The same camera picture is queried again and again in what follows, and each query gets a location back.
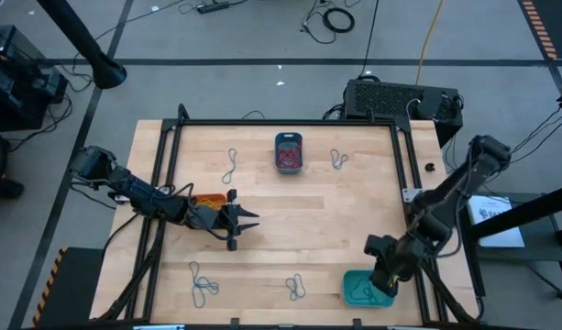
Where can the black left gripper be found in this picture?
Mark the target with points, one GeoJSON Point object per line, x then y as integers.
{"type": "Point", "coordinates": [212, 220]}

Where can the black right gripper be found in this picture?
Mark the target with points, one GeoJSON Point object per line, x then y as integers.
{"type": "Point", "coordinates": [393, 261]}

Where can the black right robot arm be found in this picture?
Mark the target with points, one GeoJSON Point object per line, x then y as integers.
{"type": "Point", "coordinates": [445, 206]}

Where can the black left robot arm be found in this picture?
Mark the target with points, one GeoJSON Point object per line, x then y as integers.
{"type": "Point", "coordinates": [138, 194]}

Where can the orange plastic basket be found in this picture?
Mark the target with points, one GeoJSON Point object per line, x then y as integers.
{"type": "Point", "coordinates": [223, 201]}

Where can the teal plastic basket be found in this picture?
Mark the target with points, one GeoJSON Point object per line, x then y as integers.
{"type": "Point", "coordinates": [381, 302]}

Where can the dark blue plastic basket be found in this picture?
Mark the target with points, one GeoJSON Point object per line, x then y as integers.
{"type": "Point", "coordinates": [288, 170]}

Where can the silver mounting plate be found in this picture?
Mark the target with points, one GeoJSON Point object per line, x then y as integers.
{"type": "Point", "coordinates": [120, 200]}
{"type": "Point", "coordinates": [409, 194]}

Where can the small black knob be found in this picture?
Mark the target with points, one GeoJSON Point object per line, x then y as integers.
{"type": "Point", "coordinates": [430, 167]}

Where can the white printed paper sheet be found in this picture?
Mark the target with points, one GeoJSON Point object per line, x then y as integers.
{"type": "Point", "coordinates": [491, 224]}

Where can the black diagonal beam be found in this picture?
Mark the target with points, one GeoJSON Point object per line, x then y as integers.
{"type": "Point", "coordinates": [523, 213]}

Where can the black perforated computer case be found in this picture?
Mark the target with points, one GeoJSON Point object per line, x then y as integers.
{"type": "Point", "coordinates": [381, 98]}

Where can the hazard striped black mat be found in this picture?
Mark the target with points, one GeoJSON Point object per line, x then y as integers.
{"type": "Point", "coordinates": [74, 289]}
{"type": "Point", "coordinates": [560, 23]}

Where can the black power strip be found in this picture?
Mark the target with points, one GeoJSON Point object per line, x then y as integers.
{"type": "Point", "coordinates": [214, 7]}

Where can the black pole with base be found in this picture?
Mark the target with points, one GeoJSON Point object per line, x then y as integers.
{"type": "Point", "coordinates": [79, 36]}

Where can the black equipment rack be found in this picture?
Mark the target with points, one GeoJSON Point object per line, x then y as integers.
{"type": "Point", "coordinates": [14, 69]}

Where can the black aluminium table frame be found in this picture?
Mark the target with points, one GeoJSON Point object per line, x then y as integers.
{"type": "Point", "coordinates": [285, 122]}

